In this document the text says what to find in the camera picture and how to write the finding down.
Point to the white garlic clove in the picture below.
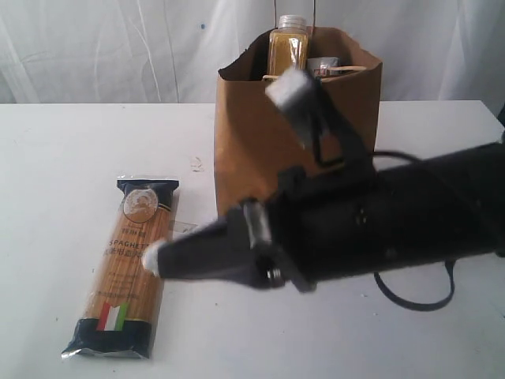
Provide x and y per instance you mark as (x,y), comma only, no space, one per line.
(149,259)

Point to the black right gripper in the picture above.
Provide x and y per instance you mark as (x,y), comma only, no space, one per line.
(255,246)

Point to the brown paper bag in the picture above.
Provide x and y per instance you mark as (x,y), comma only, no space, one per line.
(254,142)

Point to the small milk carton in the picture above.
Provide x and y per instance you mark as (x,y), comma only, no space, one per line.
(323,66)

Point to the clear tape scrap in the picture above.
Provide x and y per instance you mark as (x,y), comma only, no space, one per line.
(197,165)
(180,227)

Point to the spaghetti packet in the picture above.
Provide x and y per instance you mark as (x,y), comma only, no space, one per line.
(120,316)

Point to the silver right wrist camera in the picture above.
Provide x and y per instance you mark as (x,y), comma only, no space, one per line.
(296,95)

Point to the yellow grain bottle white cap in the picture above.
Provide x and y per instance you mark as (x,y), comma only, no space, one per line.
(288,45)

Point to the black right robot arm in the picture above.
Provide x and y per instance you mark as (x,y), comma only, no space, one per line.
(349,222)

